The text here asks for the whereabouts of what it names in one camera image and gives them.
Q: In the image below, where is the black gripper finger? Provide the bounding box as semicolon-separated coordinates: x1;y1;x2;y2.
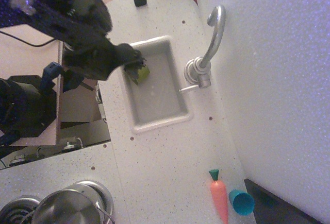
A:
124;63;146;82

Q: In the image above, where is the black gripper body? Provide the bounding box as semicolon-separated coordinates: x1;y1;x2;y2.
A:
60;29;142;81

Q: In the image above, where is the silver toy faucet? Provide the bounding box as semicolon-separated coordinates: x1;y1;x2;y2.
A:
179;5;226;94

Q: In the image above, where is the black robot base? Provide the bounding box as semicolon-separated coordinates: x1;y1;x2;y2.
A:
1;75;57;147

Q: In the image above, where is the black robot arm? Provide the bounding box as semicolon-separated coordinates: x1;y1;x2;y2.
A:
1;0;145;81

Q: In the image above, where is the green plastic cup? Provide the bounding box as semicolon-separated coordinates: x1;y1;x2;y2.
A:
134;66;150;85

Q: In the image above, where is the blue clamp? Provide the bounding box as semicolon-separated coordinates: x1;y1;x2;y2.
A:
39;62;63;92

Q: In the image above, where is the white toy sink basin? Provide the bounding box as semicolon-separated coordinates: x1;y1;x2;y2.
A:
119;36;193;134

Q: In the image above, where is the silver metal pot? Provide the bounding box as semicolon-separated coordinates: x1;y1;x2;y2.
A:
31;180;115;223

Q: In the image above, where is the orange toy carrot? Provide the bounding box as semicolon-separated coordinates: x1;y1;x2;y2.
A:
209;169;228;224

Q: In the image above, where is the silver stove burner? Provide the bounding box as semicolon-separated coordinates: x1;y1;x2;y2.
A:
1;195;41;224

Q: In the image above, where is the teal plastic cup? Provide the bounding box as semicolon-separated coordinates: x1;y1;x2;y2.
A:
229;189;255;216

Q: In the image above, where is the black thin cable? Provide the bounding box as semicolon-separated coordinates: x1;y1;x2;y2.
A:
0;0;108;47

